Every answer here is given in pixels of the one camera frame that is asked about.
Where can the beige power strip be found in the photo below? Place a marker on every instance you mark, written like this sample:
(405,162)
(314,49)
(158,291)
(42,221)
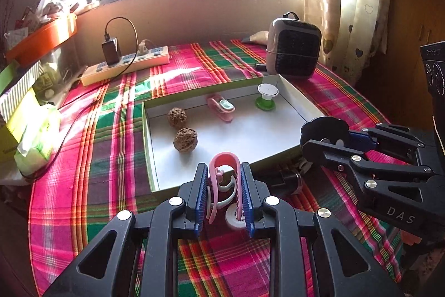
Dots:
(153,55)

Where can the small black object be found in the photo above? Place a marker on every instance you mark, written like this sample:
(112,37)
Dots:
(260,67)

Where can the white plug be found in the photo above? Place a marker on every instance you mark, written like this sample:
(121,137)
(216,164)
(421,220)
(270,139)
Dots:
(143,47)

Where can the brown wrinkled walnut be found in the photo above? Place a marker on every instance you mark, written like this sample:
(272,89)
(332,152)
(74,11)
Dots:
(186,140)
(176,116)

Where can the black rectangular device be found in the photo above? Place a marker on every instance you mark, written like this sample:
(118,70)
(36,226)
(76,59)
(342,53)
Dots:
(283,178)

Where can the green cardboard box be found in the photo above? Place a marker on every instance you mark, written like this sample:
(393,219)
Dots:
(260,133)

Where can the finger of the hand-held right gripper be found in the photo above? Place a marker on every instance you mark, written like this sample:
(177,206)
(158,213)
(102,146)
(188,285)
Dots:
(320,149)
(363,140)

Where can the small white jar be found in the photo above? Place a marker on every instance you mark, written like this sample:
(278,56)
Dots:
(233,218)

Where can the heart patterned curtain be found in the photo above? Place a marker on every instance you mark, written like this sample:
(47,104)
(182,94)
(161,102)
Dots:
(354,4)

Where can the grey portable heater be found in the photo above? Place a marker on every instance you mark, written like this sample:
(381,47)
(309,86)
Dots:
(295,46)

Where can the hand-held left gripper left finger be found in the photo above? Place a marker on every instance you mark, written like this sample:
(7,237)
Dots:
(201,199)

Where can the green tissue pack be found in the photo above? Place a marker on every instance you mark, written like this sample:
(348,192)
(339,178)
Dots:
(38,140)

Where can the white plastic bag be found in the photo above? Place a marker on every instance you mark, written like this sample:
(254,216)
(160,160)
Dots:
(52,1)

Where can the orange box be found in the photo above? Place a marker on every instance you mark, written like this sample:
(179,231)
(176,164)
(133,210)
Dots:
(45,36)

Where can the small pink clip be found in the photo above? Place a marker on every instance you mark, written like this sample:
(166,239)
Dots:
(222,111)

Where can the clear plastic container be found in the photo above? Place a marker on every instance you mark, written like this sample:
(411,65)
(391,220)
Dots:
(52,81)

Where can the plaid tablecloth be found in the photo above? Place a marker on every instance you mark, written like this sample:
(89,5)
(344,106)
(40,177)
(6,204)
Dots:
(104,144)

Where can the large pink clip holder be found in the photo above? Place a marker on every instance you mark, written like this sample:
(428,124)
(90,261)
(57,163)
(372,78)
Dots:
(226,157)

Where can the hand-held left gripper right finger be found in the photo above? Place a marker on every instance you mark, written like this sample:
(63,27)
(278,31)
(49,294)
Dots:
(247,199)

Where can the yellow-green box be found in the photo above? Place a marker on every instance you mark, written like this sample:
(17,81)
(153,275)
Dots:
(21,116)

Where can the white and green spool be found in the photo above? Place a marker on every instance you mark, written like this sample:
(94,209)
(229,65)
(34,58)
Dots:
(267,91)

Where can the black round device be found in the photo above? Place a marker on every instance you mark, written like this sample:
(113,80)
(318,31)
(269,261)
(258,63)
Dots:
(325,126)

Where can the wooden cabinet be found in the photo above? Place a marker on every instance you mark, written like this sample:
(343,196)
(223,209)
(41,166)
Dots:
(399,81)

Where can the black charger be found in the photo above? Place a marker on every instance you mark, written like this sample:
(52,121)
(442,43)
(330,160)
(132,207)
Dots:
(111,53)

